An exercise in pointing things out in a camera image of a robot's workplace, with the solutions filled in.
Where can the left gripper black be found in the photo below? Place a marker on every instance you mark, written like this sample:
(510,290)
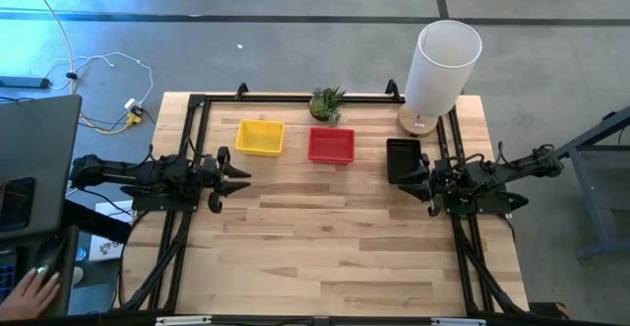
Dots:
(211,178)

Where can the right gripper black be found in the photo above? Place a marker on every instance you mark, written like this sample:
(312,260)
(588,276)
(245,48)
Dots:
(435,183)

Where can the yellow slotted plastic basket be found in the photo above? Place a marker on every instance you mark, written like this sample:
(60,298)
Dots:
(260,136)
(258,154)

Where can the red slotted plastic basket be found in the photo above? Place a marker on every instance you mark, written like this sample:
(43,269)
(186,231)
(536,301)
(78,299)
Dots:
(331,161)
(331,144)

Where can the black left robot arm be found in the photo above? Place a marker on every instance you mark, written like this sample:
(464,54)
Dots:
(123,173)

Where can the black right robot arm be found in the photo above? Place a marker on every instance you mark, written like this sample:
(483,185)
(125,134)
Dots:
(512,166)

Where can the black slotted plastic basket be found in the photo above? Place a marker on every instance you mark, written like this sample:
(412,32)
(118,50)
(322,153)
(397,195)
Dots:
(401,153)

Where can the white shade wooden base lamp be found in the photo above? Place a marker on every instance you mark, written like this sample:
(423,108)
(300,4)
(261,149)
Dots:
(443,70)

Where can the succulent in black pot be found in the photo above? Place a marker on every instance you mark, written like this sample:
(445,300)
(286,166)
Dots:
(322,107)

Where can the yellow plug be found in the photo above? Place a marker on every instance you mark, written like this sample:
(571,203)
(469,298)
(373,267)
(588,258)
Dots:
(134,118)

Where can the white charger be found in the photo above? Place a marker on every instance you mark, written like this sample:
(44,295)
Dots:
(130,103)

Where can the white printed box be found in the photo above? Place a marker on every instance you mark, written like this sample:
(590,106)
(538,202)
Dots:
(106,247)

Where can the grey metal stand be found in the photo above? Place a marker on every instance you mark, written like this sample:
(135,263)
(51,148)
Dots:
(581,193)

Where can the grey monitor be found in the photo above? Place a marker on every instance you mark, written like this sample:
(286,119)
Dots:
(39,144)

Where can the black power strip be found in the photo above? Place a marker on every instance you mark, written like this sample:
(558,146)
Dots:
(24,82)

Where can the person's hand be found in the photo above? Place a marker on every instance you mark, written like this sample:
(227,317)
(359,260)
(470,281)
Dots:
(29,294)

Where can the black aluminium table frame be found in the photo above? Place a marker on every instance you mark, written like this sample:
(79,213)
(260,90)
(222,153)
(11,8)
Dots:
(266,98)

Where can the silver metal bracket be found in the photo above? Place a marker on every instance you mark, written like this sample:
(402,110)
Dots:
(182,321)
(458,322)

